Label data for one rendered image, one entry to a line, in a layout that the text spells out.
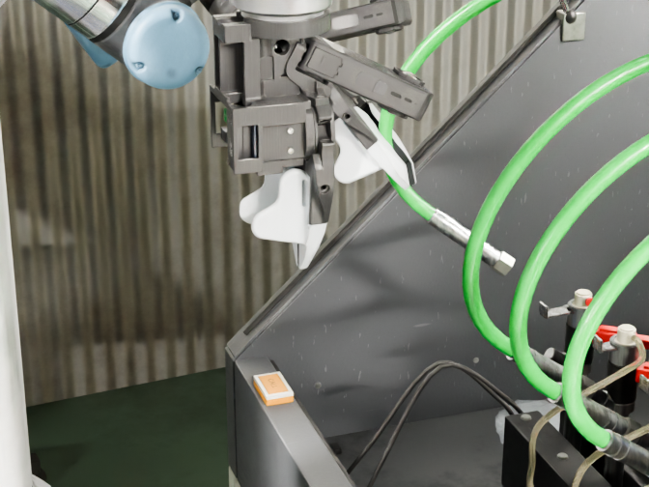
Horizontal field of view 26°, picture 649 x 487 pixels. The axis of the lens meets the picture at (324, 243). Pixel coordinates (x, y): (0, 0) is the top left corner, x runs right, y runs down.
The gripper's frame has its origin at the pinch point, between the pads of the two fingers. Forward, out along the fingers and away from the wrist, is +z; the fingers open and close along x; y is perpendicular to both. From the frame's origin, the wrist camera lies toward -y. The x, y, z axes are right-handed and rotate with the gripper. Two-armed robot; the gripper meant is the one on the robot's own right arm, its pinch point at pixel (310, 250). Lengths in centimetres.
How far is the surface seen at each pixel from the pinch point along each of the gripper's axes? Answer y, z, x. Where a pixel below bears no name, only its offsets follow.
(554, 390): -17.0, 10.0, 11.4
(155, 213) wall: -29, 78, -210
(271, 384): -4.5, 26.9, -27.1
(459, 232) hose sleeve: -20.5, 7.2, -16.0
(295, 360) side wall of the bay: -9.9, 29.5, -36.3
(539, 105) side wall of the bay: -39, 2, -36
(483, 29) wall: -118, 42, -218
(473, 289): -13.2, 3.9, 3.4
